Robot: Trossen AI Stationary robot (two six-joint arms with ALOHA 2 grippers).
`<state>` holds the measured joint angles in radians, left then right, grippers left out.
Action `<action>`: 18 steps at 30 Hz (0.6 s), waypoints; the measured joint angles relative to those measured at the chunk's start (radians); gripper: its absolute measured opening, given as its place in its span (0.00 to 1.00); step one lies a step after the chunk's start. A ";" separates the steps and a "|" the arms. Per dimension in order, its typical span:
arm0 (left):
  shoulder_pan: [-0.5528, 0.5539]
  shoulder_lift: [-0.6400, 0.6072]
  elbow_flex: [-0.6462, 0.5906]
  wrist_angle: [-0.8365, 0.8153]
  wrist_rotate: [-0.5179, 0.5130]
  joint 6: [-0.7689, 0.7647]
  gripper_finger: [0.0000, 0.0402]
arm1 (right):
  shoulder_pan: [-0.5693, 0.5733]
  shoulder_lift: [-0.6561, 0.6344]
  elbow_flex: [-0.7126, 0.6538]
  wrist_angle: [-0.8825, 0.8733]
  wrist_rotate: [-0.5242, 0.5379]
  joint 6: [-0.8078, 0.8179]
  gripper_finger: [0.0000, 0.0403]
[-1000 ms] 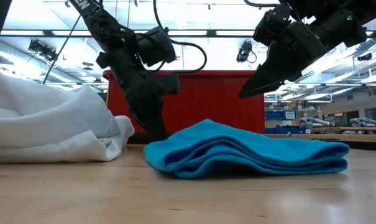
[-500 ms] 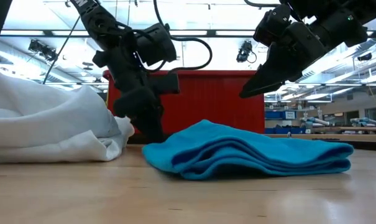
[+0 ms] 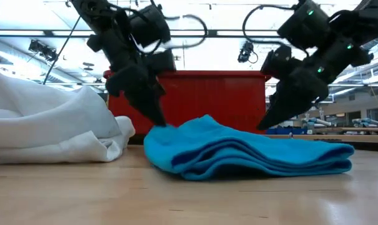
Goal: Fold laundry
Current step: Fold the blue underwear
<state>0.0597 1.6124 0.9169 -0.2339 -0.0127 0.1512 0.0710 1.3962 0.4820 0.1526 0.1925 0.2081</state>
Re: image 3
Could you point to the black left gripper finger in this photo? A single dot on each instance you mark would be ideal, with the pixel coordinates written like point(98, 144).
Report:
point(148, 106)

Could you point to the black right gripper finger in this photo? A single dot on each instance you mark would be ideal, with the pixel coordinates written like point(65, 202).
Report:
point(285, 109)

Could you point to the bright blue garment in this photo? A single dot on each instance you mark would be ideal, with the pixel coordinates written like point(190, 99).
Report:
point(238, 147)

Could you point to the white shirt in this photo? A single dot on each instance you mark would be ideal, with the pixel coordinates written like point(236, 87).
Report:
point(51, 125)

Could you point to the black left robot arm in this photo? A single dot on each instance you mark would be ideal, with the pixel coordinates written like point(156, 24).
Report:
point(113, 47)

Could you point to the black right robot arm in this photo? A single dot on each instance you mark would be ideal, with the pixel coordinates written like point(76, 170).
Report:
point(304, 25)

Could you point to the grey blue-jointed robot arm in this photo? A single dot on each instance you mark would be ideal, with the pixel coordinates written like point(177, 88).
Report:
point(316, 121)
point(368, 122)

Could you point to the red plastic laundry basket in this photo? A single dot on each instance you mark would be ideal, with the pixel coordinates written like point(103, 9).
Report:
point(207, 97)

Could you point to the blue storage bin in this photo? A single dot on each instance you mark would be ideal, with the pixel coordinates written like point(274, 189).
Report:
point(282, 131)

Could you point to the light wood desk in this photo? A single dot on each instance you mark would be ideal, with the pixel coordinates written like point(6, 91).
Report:
point(332, 139)

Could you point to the black track light fixture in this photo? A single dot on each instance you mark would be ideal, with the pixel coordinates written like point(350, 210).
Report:
point(42, 50)

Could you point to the black overhead light bar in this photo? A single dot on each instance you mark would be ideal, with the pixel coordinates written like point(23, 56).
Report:
point(35, 33)

